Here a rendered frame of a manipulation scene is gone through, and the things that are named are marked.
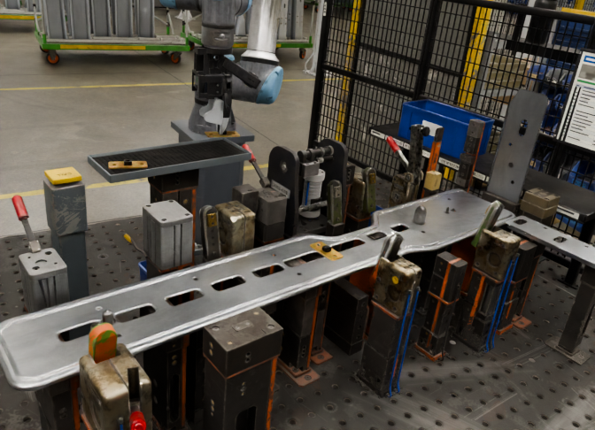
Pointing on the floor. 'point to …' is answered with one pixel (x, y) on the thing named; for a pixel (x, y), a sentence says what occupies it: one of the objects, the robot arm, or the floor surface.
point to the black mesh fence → (438, 74)
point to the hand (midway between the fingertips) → (222, 127)
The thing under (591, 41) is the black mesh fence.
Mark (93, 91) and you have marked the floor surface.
